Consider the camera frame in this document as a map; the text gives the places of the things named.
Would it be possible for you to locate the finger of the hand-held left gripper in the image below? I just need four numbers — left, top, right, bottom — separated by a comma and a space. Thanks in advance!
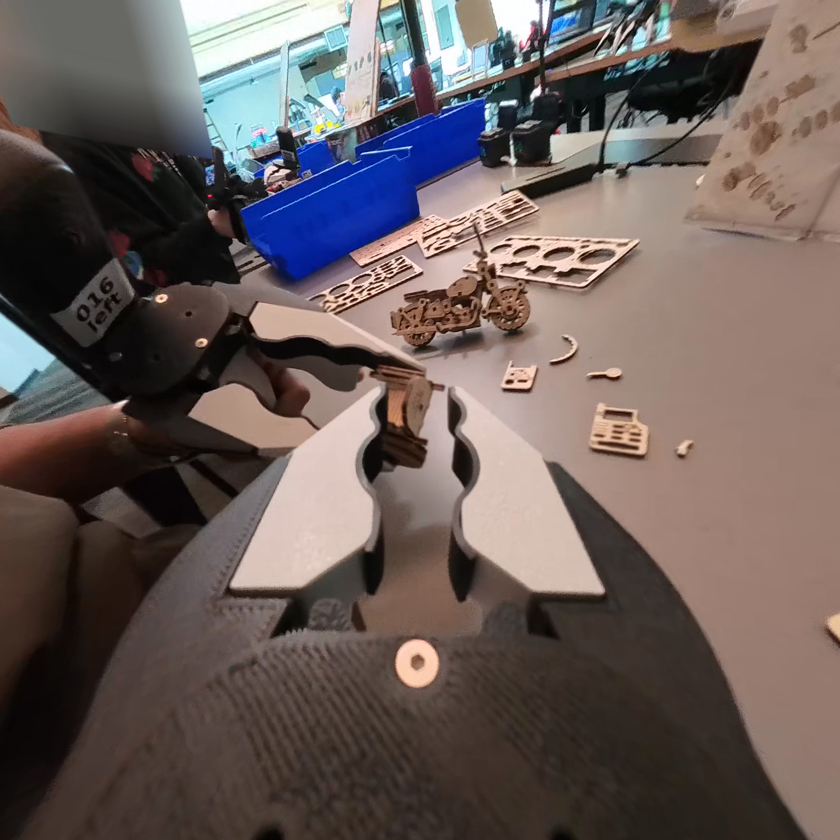
123, 383, 325, 459
245, 302, 428, 393

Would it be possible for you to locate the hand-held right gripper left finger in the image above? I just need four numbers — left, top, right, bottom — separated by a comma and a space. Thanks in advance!
229, 386, 389, 607

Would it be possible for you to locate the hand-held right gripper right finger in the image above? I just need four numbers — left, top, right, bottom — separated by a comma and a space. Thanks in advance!
449, 386, 606, 603

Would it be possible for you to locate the wooden sidecar model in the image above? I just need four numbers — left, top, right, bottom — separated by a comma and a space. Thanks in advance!
371, 366, 448, 469

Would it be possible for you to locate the person's left forearm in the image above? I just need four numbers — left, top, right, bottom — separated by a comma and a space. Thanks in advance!
0, 403, 192, 506

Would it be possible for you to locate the grey desk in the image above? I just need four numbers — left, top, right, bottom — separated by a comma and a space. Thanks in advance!
233, 127, 840, 840

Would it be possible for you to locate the person's left hand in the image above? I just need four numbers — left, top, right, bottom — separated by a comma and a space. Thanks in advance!
251, 344, 311, 422

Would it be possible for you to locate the blue plastic bin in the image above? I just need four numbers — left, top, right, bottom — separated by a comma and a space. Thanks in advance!
356, 99, 488, 193
241, 154, 422, 282
296, 139, 361, 177

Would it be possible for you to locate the large rectangular wooden piece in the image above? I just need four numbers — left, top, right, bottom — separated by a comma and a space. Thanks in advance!
589, 403, 651, 459

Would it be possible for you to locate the wooden motorcycle model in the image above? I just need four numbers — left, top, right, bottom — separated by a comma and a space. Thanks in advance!
391, 222, 533, 349

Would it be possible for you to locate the person's beige clothing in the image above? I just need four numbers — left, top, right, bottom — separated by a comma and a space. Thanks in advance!
0, 486, 212, 756

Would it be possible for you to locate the black box device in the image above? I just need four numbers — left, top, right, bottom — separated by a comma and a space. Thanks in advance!
479, 127, 515, 169
512, 122, 553, 164

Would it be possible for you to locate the tall wooden panel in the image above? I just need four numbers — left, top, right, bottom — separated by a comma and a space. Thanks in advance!
345, 0, 383, 124

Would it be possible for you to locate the wooden sheet with round holes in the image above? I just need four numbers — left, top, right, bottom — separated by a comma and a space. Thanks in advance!
463, 234, 642, 290

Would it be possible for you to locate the black monitor base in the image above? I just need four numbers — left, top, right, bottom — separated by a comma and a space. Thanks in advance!
502, 124, 731, 199

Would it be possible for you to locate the background wooden workbench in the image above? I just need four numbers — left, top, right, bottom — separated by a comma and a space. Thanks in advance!
433, 20, 769, 103

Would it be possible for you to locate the leaning wooden part board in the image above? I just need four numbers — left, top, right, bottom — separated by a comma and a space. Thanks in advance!
686, 0, 840, 243

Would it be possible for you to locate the metal bracelet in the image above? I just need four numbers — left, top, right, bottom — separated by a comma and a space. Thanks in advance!
106, 402, 145, 462

